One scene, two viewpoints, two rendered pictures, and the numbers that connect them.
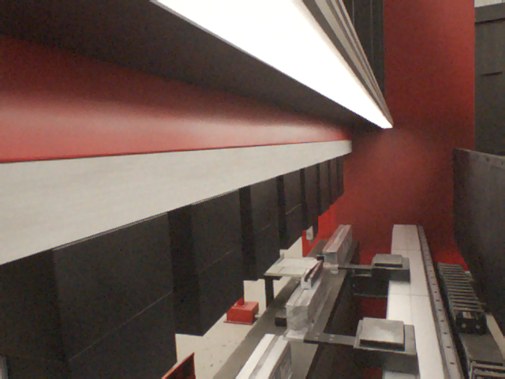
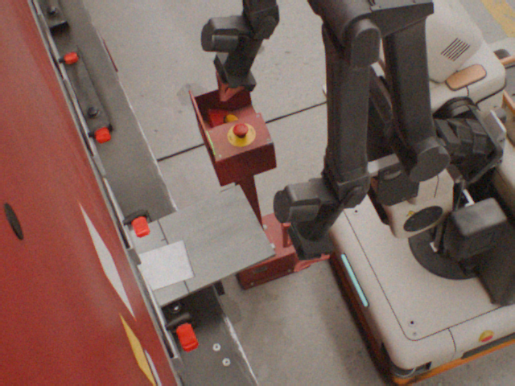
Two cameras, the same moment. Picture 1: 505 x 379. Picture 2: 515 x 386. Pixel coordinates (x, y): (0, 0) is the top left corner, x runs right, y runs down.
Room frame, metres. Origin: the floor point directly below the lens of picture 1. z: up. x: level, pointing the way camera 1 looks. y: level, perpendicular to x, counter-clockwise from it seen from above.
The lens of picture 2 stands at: (1.98, -0.29, 2.24)
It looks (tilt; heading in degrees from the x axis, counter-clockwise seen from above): 58 degrees down; 145
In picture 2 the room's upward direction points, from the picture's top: 10 degrees counter-clockwise
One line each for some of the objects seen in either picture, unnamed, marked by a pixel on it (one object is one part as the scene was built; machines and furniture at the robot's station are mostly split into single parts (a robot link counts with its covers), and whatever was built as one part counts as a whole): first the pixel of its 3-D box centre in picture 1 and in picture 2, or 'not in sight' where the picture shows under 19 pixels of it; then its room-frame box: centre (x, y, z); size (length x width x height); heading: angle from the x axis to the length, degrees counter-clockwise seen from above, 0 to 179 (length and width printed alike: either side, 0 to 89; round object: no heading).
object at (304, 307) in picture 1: (312, 294); not in sight; (1.23, -0.14, 0.92); 0.39 x 0.06 x 0.10; 161
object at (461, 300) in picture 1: (458, 291); not in sight; (0.96, -0.47, 1.02); 0.37 x 0.06 x 0.04; 161
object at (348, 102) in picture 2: not in sight; (347, 108); (1.53, 0.20, 1.40); 0.11 x 0.06 x 0.43; 156
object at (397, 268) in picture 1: (365, 264); not in sight; (1.23, -0.31, 1.01); 0.26 x 0.12 x 0.05; 71
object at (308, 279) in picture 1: (312, 272); not in sight; (1.26, -0.15, 0.99); 0.20 x 0.03 x 0.03; 161
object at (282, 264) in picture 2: not in sight; (266, 246); (1.03, 0.36, 0.06); 0.25 x 0.20 x 0.12; 66
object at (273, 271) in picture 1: (271, 264); (196, 245); (1.33, -0.01, 1.00); 0.26 x 0.18 x 0.01; 71
